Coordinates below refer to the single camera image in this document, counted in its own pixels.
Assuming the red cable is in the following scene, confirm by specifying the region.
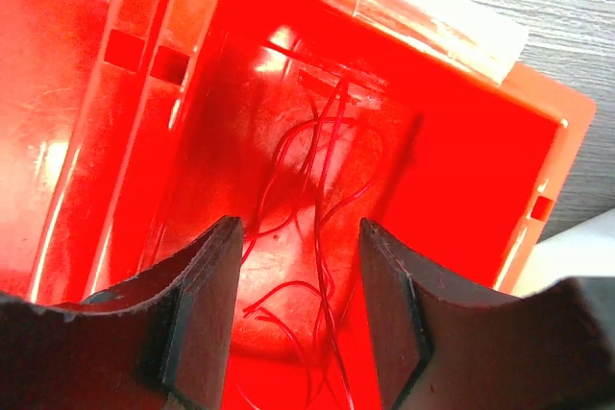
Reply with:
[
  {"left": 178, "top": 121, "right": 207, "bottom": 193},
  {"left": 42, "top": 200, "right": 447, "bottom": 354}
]
[{"left": 237, "top": 78, "right": 385, "bottom": 410}]

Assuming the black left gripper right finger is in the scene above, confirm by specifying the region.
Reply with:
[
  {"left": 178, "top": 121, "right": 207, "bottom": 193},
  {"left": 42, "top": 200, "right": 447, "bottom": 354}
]
[{"left": 358, "top": 219, "right": 614, "bottom": 409}]

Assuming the white plastic fruit basket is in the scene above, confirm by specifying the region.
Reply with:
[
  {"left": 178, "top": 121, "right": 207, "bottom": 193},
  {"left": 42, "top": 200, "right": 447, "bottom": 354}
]
[{"left": 510, "top": 209, "right": 615, "bottom": 297}]

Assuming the red bin right compartment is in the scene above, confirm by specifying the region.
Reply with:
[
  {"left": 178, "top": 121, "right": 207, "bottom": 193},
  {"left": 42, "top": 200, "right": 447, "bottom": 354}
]
[{"left": 28, "top": 0, "right": 597, "bottom": 410}]

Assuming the red bin compartment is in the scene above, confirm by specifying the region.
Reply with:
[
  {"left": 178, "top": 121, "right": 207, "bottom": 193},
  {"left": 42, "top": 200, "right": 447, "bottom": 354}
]
[
  {"left": 1, "top": 0, "right": 191, "bottom": 305},
  {"left": 28, "top": 0, "right": 597, "bottom": 410}
]

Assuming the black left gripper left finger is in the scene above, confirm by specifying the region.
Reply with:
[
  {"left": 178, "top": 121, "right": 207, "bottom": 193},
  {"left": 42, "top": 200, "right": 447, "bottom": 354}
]
[{"left": 1, "top": 216, "right": 243, "bottom": 409}]

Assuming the red bin middle compartment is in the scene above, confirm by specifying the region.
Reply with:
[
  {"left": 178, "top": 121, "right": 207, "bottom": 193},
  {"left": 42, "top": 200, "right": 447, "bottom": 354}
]
[{"left": 1, "top": 0, "right": 191, "bottom": 305}]

